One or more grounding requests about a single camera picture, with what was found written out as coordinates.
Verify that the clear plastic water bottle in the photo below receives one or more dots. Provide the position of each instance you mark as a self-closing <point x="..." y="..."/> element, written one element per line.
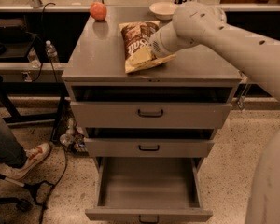
<point x="52" y="52"/>

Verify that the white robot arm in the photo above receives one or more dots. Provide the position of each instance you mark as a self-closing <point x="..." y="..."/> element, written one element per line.
<point x="258" y="57"/>

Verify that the black office chair base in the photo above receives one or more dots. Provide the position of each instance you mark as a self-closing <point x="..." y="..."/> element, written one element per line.
<point x="23" y="195"/>

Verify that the blue jeans leg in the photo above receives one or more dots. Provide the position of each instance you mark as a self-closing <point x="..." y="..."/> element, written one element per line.
<point x="6" y="142"/>

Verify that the top grey drawer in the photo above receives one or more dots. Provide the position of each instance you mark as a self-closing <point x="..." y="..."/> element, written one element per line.
<point x="150" y="115"/>

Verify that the grey drawer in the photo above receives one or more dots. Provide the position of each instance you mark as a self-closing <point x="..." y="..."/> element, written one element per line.
<point x="150" y="115"/>
<point x="159" y="148"/>
<point x="148" y="191"/>

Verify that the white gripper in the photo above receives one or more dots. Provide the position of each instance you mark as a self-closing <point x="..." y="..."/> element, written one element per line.
<point x="154" y="45"/>

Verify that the middle grey drawer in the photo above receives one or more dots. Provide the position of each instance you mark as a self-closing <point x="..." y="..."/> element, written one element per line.
<point x="159" y="148"/>

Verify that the bottom grey drawer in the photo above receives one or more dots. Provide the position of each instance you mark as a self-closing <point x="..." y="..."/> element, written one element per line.
<point x="148" y="191"/>

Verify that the orange round fruit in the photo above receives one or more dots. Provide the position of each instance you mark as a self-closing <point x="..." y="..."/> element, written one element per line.
<point x="98" y="11"/>

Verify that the grey metal drawer cabinet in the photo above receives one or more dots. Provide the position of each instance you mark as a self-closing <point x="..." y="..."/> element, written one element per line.
<point x="95" y="73"/>

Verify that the white bowl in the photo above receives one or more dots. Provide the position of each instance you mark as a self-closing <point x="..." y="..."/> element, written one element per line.
<point x="163" y="11"/>

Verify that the brown chip bag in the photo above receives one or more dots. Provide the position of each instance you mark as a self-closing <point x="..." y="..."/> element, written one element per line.
<point x="136" y="35"/>

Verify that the white red sneaker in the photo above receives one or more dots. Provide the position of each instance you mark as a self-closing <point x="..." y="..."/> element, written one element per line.
<point x="34" y="157"/>

